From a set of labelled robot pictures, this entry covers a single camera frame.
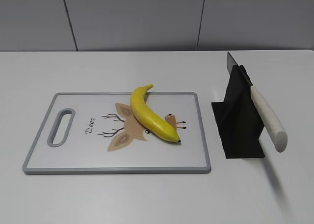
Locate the white grey-rimmed cutting board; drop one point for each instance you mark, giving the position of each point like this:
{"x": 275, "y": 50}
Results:
{"x": 96, "y": 133}

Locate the yellow plastic banana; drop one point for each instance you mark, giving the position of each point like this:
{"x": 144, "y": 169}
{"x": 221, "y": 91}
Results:
{"x": 149, "y": 119}

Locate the black knife stand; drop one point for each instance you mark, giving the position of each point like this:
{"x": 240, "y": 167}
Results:
{"x": 238, "y": 122}

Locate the white-handled kitchen knife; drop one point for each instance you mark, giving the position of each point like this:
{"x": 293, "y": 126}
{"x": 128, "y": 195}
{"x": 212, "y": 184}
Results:
{"x": 271, "y": 122}

